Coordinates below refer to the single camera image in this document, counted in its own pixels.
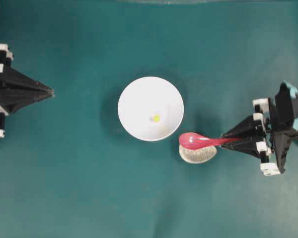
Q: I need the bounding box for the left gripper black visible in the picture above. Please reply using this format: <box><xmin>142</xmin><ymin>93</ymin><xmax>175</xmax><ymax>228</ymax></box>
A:
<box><xmin>0</xmin><ymin>44</ymin><xmax>54</xmax><ymax>138</ymax></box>

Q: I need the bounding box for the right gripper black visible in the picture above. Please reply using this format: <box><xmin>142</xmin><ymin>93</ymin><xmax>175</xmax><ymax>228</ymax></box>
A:
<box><xmin>221</xmin><ymin>98</ymin><xmax>280</xmax><ymax>177</ymax></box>

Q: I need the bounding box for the red plastic spoon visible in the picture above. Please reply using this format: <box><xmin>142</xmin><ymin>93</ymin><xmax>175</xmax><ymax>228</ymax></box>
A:
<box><xmin>179</xmin><ymin>132</ymin><xmax>241</xmax><ymax>150</ymax></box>

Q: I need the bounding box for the yellow hexagonal prism block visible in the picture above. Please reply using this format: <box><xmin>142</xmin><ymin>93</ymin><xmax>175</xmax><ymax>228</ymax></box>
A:
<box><xmin>152</xmin><ymin>115</ymin><xmax>160</xmax><ymax>122</ymax></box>

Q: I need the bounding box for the crackle-glazed ceramic spoon rest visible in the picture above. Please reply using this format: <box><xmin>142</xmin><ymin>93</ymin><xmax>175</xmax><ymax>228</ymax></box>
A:
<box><xmin>179</xmin><ymin>145</ymin><xmax>217</xmax><ymax>164</ymax></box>

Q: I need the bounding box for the white round bowl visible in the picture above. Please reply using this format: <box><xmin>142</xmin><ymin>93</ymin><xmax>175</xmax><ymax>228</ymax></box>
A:
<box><xmin>117</xmin><ymin>76</ymin><xmax>184</xmax><ymax>142</ymax></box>

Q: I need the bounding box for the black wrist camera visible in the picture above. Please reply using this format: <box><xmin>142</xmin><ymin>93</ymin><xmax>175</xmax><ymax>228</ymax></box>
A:
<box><xmin>270</xmin><ymin>82</ymin><xmax>298</xmax><ymax>174</ymax></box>

